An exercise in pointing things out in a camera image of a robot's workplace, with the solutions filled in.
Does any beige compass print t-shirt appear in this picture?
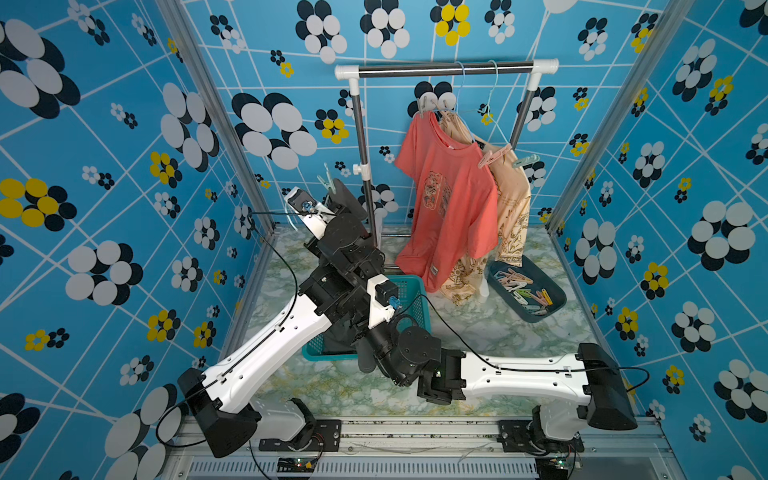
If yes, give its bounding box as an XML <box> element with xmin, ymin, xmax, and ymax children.
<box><xmin>440</xmin><ymin>135</ymin><xmax>531</xmax><ymax>306</ymax></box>

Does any blue wire hanger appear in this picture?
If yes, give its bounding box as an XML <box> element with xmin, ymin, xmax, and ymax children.
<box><xmin>439</xmin><ymin>62</ymin><xmax>478</xmax><ymax>145</ymax></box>

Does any mint green wire hanger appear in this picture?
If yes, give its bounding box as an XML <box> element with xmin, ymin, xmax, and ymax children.
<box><xmin>481</xmin><ymin>60</ymin><xmax>519</xmax><ymax>147</ymax></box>

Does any mint green clothespin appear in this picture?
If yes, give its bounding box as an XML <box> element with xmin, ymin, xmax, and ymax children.
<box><xmin>514</xmin><ymin>154</ymin><xmax>541</xmax><ymax>168</ymax></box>

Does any dark grey garment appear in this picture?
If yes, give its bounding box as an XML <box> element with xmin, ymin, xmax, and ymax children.
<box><xmin>323</xmin><ymin>312</ymin><xmax>368</xmax><ymax>355</ymax></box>

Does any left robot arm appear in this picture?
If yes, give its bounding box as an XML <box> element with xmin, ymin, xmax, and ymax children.
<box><xmin>178</xmin><ymin>180</ymin><xmax>399</xmax><ymax>458</ymax></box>

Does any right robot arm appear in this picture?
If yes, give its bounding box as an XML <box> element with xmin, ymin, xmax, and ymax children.
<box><xmin>355</xmin><ymin>323</ymin><xmax>637</xmax><ymax>451</ymax></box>

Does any pile of coloured clothespins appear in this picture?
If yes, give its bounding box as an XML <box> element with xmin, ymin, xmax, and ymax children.
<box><xmin>492</xmin><ymin>268</ymin><xmax>554</xmax><ymax>317</ymax></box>

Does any teal laundry basket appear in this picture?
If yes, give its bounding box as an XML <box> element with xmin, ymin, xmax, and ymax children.
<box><xmin>302</xmin><ymin>275</ymin><xmax>432</xmax><ymax>362</ymax></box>

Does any dark grey clothespin tray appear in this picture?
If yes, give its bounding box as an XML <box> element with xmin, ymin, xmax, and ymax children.
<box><xmin>486</xmin><ymin>255</ymin><xmax>567</xmax><ymax>323</ymax></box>

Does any metal clothes rack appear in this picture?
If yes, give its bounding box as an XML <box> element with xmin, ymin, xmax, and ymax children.
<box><xmin>334</xmin><ymin>58</ymin><xmax>560</xmax><ymax>289</ymax></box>

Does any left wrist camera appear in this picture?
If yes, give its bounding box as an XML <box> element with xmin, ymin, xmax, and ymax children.
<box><xmin>285</xmin><ymin>187</ymin><xmax>335</xmax><ymax>239</ymax></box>

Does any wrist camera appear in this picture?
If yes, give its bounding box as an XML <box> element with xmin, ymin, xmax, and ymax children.
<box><xmin>285</xmin><ymin>187</ymin><xmax>335</xmax><ymax>239</ymax></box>
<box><xmin>366</xmin><ymin>274</ymin><xmax>400</xmax><ymax>330</ymax></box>

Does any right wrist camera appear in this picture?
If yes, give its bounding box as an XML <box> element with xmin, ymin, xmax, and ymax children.
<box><xmin>366</xmin><ymin>274</ymin><xmax>400</xmax><ymax>330</ymax></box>

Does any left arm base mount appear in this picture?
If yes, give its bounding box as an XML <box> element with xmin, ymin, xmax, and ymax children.
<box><xmin>258</xmin><ymin>419</ymin><xmax>343</xmax><ymax>453</ymax></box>

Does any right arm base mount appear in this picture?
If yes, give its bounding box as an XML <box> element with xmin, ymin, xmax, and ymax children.
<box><xmin>497</xmin><ymin>419</ymin><xmax>584</xmax><ymax>456</ymax></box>

